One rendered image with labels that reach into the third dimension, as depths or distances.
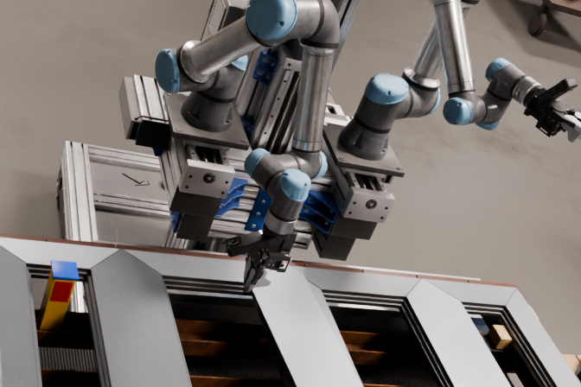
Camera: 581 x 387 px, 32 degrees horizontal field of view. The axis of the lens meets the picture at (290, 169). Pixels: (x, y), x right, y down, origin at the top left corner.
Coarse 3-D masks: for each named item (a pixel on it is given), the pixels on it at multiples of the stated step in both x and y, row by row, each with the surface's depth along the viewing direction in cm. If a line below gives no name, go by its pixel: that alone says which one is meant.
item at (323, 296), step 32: (192, 288) 256; (224, 288) 260; (32, 320) 226; (96, 320) 233; (416, 320) 276; (512, 320) 292; (96, 352) 226; (288, 384) 238; (448, 384) 257; (544, 384) 273
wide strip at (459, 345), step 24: (432, 288) 290; (432, 312) 280; (456, 312) 284; (432, 336) 270; (456, 336) 274; (480, 336) 278; (456, 360) 265; (480, 360) 268; (456, 384) 256; (480, 384) 260; (504, 384) 263
